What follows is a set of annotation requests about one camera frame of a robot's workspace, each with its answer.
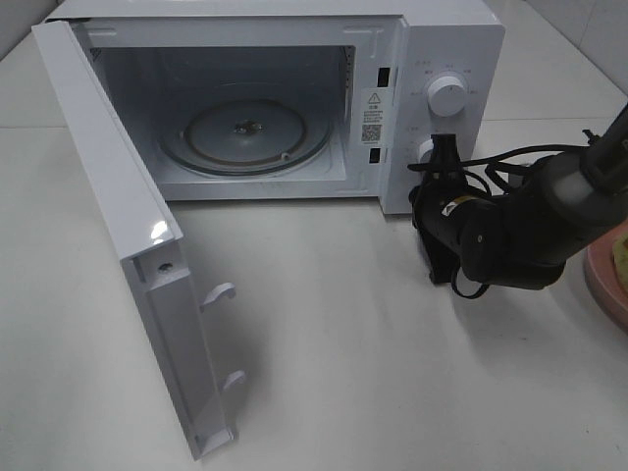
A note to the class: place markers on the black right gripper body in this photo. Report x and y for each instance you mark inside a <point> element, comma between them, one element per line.
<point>439,219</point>

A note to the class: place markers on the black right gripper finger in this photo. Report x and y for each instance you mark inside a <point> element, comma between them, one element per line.
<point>445,157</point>

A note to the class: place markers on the pink round plate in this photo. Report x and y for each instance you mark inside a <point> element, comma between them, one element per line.
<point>607,286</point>

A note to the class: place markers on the white bread sandwich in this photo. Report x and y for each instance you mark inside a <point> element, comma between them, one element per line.
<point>620,253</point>

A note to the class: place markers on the white microwave door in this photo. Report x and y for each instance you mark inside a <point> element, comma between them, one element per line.
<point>147,240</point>

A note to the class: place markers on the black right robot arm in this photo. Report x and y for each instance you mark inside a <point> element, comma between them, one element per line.
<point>514,219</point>

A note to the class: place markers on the white lower microwave knob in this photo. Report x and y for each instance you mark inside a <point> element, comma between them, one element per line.
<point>424,151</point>

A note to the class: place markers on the white microwave knob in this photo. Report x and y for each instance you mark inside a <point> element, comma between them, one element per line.
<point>447,95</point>
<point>424,151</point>

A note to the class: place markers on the white upper microwave knob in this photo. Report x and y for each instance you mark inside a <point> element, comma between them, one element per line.
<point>447,95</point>

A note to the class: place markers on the white warning label sticker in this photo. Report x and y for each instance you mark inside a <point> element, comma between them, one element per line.
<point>375,110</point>

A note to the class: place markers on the glass microwave turntable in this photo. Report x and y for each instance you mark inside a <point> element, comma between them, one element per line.
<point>245,129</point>

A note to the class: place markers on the white microwave oven body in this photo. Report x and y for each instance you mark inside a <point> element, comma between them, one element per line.
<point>144,52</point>

